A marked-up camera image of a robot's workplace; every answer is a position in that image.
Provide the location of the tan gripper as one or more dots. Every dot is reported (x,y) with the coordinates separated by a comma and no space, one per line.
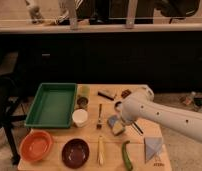
(118,128)

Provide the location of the blue sponge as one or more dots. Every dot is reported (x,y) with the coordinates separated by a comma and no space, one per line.
(111,120)

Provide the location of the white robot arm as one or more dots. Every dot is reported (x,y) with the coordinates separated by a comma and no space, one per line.
(140,104)

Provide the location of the dark red bowl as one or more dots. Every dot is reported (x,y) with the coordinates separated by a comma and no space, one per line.
(75,153)

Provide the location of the orange bowl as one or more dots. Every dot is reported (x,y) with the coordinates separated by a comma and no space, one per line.
(36,146)

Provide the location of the metal fork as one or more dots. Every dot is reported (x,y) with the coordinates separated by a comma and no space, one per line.
(99,123)

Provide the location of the white dish brush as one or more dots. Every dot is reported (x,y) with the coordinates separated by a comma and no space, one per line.
(117,108)

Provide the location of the black and tan eraser block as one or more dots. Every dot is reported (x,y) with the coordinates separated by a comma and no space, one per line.
(107,94)

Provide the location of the brown dried food piece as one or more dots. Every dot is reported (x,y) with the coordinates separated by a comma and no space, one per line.
(125,93)

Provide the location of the grey folded cloth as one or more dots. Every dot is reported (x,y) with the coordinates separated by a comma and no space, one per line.
(153,147)

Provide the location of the white cup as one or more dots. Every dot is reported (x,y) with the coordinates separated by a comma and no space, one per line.
(80,117)

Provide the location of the green can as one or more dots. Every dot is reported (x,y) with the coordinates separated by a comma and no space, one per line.
(83,96)

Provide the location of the green plastic tray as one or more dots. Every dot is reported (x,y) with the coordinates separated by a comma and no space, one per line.
(52,106)

